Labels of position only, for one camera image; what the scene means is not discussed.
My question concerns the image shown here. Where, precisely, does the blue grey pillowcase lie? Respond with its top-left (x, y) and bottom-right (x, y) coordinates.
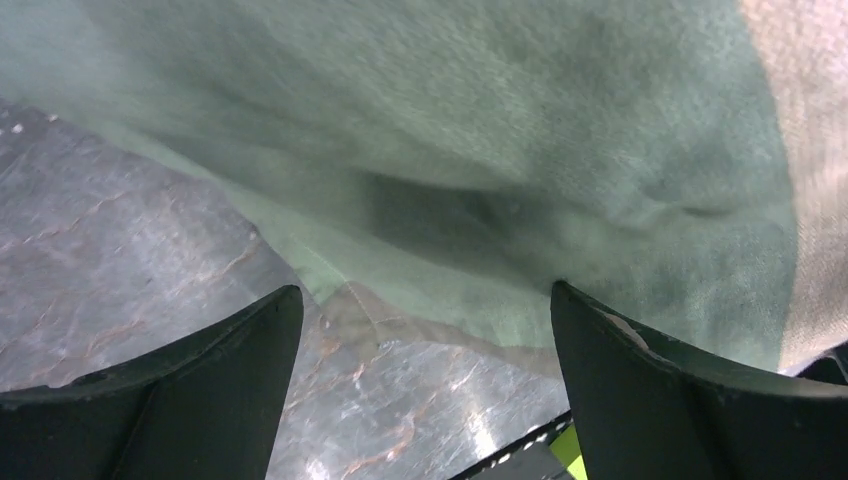
top-left (0, 0), bottom-right (848, 372)

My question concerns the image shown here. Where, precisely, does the green cube on rail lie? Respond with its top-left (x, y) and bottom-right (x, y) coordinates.
top-left (550, 424), bottom-right (588, 480)

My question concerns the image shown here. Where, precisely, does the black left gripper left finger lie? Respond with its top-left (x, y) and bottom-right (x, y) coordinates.
top-left (1, 286), bottom-right (304, 480)

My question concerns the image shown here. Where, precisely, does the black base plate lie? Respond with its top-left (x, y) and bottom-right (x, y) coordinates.
top-left (450, 411), bottom-right (574, 480)

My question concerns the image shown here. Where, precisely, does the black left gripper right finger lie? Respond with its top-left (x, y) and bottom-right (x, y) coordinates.
top-left (551, 281), bottom-right (847, 479)

